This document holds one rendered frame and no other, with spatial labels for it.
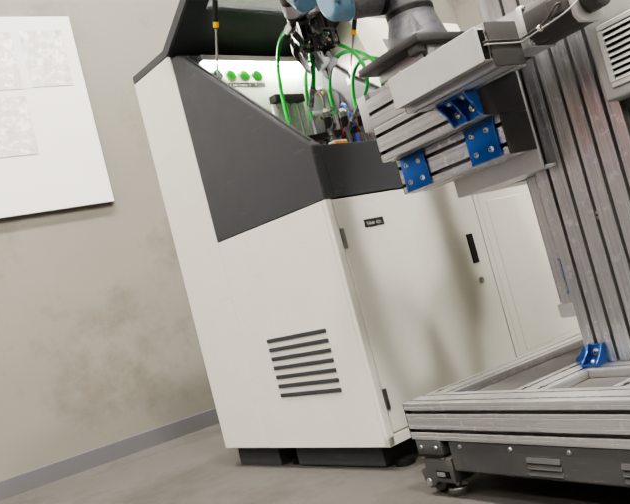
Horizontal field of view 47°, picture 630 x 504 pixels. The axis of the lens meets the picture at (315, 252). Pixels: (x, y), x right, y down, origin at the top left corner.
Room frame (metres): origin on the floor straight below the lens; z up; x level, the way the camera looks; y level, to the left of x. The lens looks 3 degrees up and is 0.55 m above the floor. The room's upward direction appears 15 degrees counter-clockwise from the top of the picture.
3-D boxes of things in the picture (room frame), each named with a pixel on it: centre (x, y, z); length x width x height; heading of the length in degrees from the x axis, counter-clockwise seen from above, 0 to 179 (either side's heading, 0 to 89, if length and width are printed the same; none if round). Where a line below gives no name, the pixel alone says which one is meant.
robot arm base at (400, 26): (1.73, -0.37, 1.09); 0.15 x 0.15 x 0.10
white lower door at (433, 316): (2.30, -0.32, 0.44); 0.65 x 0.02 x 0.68; 131
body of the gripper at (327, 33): (2.43, -0.21, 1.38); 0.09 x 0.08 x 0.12; 41
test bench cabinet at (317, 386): (2.51, -0.14, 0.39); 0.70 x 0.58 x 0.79; 131
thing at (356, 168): (2.31, -0.31, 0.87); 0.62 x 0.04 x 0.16; 131
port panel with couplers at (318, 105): (2.85, -0.17, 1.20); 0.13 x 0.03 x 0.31; 131
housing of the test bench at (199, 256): (3.07, -0.12, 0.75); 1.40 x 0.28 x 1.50; 131
